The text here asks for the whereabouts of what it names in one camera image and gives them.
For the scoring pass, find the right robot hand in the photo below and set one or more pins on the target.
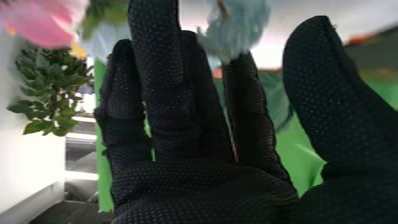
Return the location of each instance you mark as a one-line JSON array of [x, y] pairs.
[[196, 186]]

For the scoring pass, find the pink flower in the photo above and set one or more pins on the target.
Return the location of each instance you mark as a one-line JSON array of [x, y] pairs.
[[38, 23]]

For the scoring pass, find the green sprig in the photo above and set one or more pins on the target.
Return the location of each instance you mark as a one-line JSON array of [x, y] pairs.
[[51, 86]]

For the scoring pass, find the blue flower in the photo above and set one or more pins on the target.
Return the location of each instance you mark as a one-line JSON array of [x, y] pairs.
[[237, 26]]

